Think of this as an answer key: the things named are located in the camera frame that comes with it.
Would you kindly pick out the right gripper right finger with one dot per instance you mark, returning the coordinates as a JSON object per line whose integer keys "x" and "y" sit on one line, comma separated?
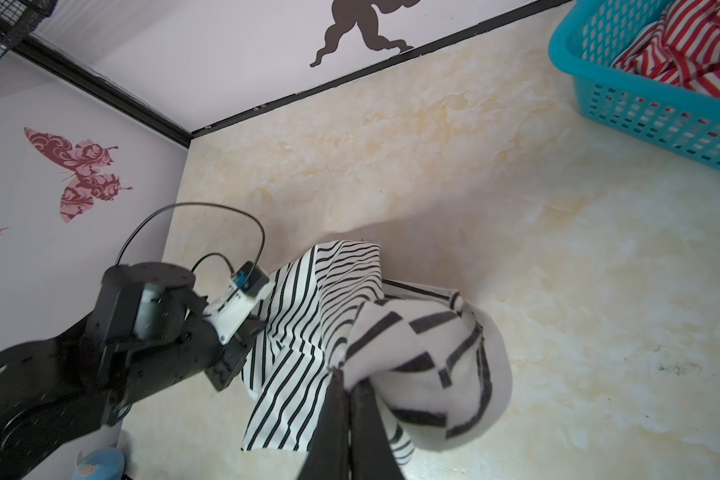
{"x": 371, "y": 457}

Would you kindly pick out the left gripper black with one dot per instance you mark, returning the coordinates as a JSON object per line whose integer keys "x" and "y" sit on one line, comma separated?
{"x": 201, "y": 346}

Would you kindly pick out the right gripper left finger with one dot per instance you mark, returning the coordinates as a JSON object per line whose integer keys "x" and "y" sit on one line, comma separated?
{"x": 329, "y": 454}

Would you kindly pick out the black white striped tank top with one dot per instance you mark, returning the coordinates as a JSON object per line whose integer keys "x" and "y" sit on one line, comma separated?
{"x": 437, "y": 363}

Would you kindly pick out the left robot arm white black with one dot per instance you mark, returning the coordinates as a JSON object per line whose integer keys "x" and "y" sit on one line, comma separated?
{"x": 148, "y": 331}

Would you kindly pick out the red white striped tank top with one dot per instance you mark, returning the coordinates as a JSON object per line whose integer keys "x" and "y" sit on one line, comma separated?
{"x": 681, "y": 49}

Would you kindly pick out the plush doll head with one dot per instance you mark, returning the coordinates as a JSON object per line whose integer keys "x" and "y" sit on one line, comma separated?
{"x": 103, "y": 464}

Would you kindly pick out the teal plastic basket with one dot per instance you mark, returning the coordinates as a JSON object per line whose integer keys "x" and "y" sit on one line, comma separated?
{"x": 584, "y": 46}

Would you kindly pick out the black wire basket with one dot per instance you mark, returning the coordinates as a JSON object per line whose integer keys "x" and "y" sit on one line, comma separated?
{"x": 19, "y": 18}

